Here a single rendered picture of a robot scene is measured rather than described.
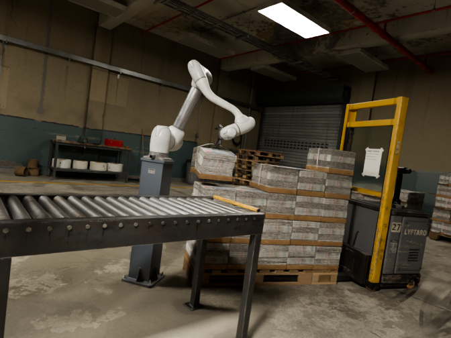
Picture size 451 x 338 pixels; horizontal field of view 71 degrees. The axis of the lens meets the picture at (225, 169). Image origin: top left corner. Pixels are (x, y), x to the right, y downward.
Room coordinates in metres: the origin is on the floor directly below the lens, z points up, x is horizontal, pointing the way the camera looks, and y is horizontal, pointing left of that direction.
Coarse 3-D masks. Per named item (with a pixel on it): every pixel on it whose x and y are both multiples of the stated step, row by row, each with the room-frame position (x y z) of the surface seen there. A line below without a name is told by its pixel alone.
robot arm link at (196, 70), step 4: (192, 60) 2.51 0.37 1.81; (196, 60) 2.52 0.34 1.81; (188, 64) 2.52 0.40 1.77; (192, 64) 2.50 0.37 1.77; (196, 64) 2.49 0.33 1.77; (200, 64) 2.52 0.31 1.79; (188, 68) 2.53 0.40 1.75; (192, 68) 2.49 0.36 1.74; (196, 68) 2.48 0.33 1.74; (200, 68) 2.49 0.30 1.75; (204, 68) 2.55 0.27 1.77; (192, 72) 2.49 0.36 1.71; (196, 72) 2.47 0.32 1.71; (200, 72) 2.47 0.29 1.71; (204, 72) 2.50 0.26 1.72; (192, 76) 2.50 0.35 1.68; (196, 76) 2.47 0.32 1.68; (200, 76) 2.47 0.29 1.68; (204, 76) 2.48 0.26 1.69; (196, 80) 2.48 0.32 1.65
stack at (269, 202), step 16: (208, 192) 2.54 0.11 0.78; (224, 192) 2.59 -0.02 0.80; (240, 192) 2.63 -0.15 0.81; (256, 192) 2.68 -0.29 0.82; (272, 192) 2.78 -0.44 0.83; (240, 208) 2.64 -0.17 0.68; (272, 208) 2.74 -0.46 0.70; (288, 208) 2.80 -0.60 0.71; (304, 208) 2.85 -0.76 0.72; (320, 208) 2.91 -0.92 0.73; (272, 224) 2.74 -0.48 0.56; (288, 224) 2.79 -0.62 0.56; (304, 224) 2.86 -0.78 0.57; (192, 240) 2.71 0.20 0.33; (304, 240) 2.86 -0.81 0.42; (192, 256) 2.64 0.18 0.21; (208, 256) 2.57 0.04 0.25; (224, 256) 2.62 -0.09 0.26; (240, 256) 2.66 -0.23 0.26; (272, 256) 2.76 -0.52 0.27; (288, 256) 2.81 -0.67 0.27; (304, 256) 2.87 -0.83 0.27; (192, 272) 2.66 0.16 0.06; (208, 272) 2.57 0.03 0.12; (224, 272) 2.62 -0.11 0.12; (240, 272) 2.67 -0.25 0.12; (256, 272) 2.72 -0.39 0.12; (272, 272) 2.77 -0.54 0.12; (288, 272) 2.82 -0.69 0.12; (304, 272) 2.88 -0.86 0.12
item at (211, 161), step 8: (200, 152) 2.63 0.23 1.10; (208, 152) 2.52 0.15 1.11; (216, 152) 2.56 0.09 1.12; (224, 152) 2.63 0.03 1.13; (232, 152) 2.71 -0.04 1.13; (200, 160) 2.58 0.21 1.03; (208, 160) 2.54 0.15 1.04; (216, 160) 2.56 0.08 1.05; (224, 160) 2.57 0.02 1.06; (232, 160) 2.60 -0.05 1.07; (200, 168) 2.54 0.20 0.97; (208, 168) 2.56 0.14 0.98; (216, 168) 2.58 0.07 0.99; (224, 168) 2.60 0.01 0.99; (232, 168) 2.62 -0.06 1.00
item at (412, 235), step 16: (352, 208) 3.50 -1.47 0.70; (368, 208) 3.28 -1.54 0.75; (352, 224) 3.46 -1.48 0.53; (368, 224) 3.25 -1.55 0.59; (400, 224) 3.03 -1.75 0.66; (416, 224) 3.11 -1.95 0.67; (352, 240) 3.42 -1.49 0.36; (368, 240) 3.22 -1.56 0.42; (400, 240) 3.06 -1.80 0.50; (416, 240) 3.12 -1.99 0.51; (384, 256) 3.01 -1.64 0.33; (400, 256) 3.06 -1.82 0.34; (416, 256) 3.13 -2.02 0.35; (384, 272) 3.00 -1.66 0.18; (400, 272) 3.08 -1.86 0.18; (416, 272) 3.15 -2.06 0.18
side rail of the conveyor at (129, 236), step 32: (0, 224) 1.01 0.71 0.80; (32, 224) 1.07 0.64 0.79; (64, 224) 1.14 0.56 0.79; (96, 224) 1.21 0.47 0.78; (128, 224) 1.30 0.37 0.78; (160, 224) 1.40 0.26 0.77; (192, 224) 1.51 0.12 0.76; (224, 224) 1.64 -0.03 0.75; (256, 224) 1.80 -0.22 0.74; (0, 256) 1.02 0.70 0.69
